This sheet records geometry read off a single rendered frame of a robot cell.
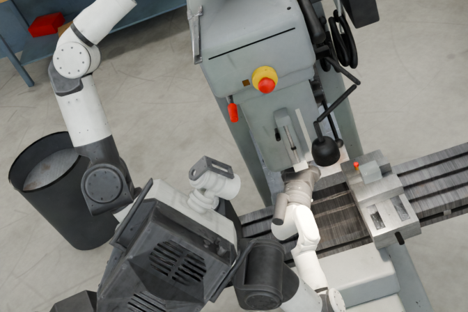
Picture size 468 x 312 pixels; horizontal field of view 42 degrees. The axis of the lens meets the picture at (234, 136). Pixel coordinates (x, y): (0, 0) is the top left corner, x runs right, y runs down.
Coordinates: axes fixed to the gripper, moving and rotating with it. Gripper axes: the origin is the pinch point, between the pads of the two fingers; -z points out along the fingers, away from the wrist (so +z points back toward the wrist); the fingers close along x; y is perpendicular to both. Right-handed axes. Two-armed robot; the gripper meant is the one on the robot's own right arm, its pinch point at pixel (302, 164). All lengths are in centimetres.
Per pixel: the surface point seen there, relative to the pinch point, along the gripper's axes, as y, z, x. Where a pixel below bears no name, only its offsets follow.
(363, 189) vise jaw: 14.4, -0.9, -16.5
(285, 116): -31.3, 12.3, -5.2
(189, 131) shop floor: 122, -164, 136
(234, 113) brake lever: -47, 28, 1
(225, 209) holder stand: 7.0, 10.6, 26.8
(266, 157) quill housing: -15.5, 11.1, 5.5
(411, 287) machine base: 103, -22, -20
